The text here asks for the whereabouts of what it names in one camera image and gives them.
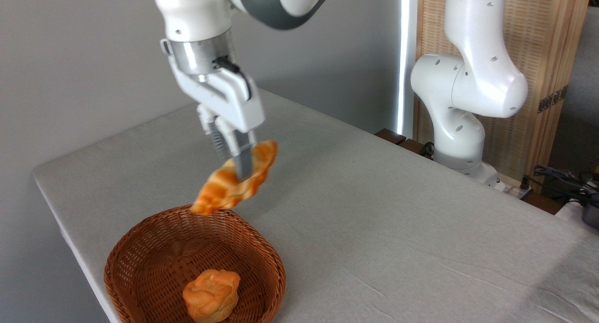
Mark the round knotted bread roll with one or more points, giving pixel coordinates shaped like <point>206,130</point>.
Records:
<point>210,297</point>

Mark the grey tablecloth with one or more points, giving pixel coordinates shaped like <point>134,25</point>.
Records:
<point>374,229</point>

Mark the dark grey device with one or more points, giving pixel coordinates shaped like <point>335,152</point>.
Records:
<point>592,216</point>

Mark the long twisted bread loaf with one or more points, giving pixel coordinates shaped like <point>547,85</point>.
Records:
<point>220,192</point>

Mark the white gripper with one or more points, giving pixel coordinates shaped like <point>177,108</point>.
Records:
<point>229,100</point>

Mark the dark brown wooden block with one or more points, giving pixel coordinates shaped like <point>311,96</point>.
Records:
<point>414,146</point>
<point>390,135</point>

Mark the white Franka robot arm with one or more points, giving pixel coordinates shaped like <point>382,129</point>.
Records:
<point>477,79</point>

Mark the wooden folding screen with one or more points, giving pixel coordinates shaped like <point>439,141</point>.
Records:
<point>543,33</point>

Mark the brown wicker basket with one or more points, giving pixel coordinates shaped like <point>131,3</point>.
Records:
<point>252,262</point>

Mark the metal screen hinge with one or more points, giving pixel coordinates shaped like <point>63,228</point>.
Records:
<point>552,99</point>

